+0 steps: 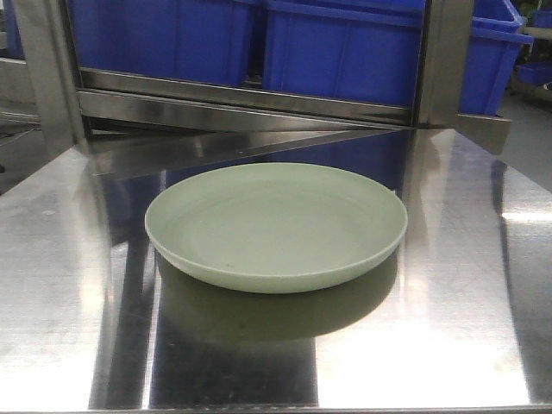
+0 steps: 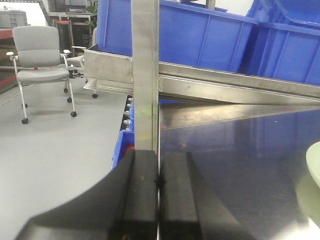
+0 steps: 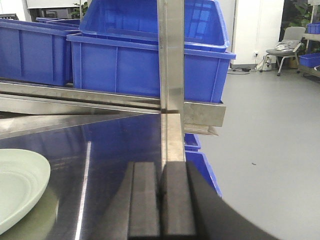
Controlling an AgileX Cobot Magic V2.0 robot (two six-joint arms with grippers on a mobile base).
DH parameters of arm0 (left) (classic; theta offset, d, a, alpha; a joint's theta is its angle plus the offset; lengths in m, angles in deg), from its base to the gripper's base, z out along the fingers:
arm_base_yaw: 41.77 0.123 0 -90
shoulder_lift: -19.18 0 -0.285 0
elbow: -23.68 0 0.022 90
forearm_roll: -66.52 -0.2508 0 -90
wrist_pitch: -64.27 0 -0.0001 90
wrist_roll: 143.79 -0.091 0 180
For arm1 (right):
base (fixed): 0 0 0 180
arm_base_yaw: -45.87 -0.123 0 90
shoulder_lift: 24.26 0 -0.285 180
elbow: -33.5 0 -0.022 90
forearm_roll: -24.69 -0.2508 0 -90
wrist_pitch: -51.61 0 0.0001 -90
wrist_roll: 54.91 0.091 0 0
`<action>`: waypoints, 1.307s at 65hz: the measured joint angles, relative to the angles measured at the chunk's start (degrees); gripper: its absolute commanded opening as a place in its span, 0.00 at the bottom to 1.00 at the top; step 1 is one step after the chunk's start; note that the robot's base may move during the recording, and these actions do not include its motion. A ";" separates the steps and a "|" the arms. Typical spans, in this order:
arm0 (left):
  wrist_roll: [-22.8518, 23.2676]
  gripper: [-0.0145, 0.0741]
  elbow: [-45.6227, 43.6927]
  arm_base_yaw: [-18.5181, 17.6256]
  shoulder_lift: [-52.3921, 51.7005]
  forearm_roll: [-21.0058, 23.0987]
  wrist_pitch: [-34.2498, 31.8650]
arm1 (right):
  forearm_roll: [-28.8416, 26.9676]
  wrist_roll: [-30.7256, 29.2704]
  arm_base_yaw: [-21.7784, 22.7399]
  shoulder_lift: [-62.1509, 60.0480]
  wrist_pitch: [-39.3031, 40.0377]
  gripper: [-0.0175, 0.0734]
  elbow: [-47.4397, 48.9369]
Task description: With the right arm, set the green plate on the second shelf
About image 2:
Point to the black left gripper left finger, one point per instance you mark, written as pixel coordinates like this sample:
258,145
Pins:
121,206

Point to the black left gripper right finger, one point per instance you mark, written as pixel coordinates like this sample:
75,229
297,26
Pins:
189,209

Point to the pale green plate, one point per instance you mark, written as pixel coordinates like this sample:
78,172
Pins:
308,187

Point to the blue bin lower shelf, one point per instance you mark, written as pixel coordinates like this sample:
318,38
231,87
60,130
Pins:
125,141

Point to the stainless steel shelf rack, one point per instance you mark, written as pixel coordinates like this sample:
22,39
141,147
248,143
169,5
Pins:
147,79

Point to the grey office chair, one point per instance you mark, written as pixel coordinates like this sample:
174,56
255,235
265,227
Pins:
39,61
76,64

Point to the blue plastic bin left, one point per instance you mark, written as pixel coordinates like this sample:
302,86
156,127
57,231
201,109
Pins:
188,34

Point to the blue plastic bin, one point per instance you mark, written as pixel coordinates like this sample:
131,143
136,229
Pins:
285,44
188,34

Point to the blue plastic bin right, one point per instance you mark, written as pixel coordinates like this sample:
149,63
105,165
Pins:
285,44

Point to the metal workbench with red frame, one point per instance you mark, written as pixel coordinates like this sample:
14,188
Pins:
75,29

